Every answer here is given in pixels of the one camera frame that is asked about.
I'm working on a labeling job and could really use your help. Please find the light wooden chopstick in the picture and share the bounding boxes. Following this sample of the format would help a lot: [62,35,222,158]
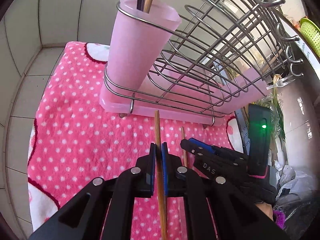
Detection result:
[155,110,167,239]

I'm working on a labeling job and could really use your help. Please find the metal fork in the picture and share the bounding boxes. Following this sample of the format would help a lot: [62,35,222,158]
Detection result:
[266,75,295,90]

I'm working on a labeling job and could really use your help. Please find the purple sleeve forearm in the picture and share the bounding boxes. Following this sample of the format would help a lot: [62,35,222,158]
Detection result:
[273,210,286,229]

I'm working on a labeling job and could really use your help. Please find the kitchen counter cabinets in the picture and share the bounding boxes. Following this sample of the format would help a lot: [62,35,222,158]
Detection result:
[0,0,176,55]

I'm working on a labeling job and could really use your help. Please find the right hand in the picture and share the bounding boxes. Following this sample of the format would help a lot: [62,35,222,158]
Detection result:
[255,202,273,220]

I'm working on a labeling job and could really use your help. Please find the pink drip tray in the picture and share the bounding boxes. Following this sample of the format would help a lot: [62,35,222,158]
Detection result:
[100,52,254,126]

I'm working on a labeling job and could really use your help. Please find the green onions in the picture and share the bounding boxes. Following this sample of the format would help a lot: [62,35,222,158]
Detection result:
[257,74,287,143]

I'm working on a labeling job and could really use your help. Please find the pink plastic right cup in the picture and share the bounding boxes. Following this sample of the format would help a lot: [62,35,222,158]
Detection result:
[223,68,268,98]

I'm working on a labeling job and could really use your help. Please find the pink plastic cup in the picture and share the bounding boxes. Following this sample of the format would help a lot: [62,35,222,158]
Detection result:
[106,0,182,90]
[223,68,268,98]

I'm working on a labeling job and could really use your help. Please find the pink polka dot towel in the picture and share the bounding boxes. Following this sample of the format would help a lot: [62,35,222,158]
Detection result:
[27,41,243,239]

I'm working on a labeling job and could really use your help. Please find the pink plastic left cup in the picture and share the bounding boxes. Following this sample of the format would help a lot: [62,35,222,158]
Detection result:
[106,0,182,90]

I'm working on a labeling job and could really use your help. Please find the metal shelf rack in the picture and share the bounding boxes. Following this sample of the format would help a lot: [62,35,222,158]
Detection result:
[235,0,320,156]

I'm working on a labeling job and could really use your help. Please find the green plastic colander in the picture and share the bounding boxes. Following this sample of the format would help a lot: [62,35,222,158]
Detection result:
[300,18,320,56]

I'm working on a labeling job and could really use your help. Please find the metal wire utensil rack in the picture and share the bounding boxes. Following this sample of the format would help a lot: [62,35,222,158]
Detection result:
[103,0,304,127]

